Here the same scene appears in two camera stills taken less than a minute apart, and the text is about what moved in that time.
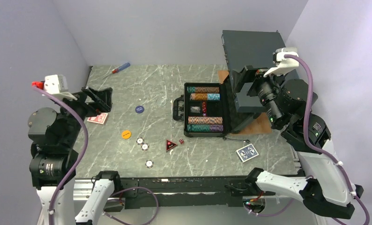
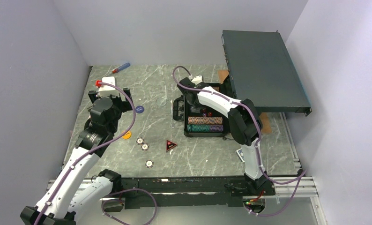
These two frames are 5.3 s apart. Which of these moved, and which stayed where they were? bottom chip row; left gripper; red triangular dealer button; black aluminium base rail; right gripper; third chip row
Moved: right gripper; left gripper
Stayed: third chip row; bottom chip row; black aluminium base rail; red triangular dealer button
